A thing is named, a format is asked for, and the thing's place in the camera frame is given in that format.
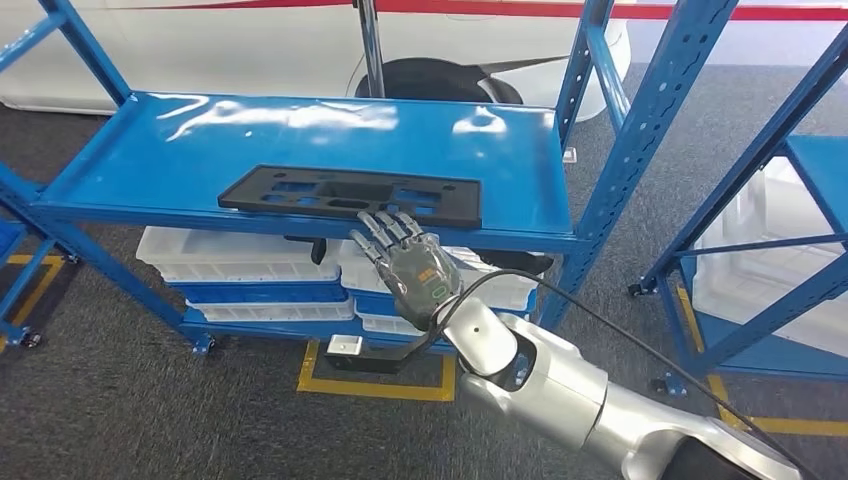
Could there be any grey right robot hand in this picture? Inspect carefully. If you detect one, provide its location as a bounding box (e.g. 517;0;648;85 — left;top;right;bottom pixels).
349;210;464;333

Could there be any black plastic frame part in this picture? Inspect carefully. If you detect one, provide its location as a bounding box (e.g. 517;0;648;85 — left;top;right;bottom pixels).
217;164;483;231

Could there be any blue metal shelf rack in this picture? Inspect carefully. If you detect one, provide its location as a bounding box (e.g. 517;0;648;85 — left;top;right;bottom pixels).
0;198;81;349
0;0;740;357
627;23;848;399

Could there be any blue plastic crate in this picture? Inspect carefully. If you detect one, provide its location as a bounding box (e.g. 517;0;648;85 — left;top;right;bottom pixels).
349;289;538;319
168;279;351;306

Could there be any black car tyre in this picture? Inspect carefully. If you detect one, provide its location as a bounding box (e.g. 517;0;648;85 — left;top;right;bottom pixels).
354;57;525;106

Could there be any grey metal pole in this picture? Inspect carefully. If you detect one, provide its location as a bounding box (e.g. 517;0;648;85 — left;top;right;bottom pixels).
354;0;387;99

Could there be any white car body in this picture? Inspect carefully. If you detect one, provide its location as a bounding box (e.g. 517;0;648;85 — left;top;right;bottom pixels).
0;0;631;124

